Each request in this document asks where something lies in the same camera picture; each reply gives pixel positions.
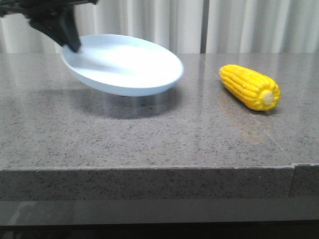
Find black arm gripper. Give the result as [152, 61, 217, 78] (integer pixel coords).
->
[0, 0, 98, 52]

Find light blue round plate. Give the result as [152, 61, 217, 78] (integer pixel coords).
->
[61, 34, 184, 97]

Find yellow corn cob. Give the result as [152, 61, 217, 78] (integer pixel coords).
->
[219, 64, 281, 111]

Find white pleated curtain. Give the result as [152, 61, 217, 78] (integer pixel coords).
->
[0, 0, 319, 54]

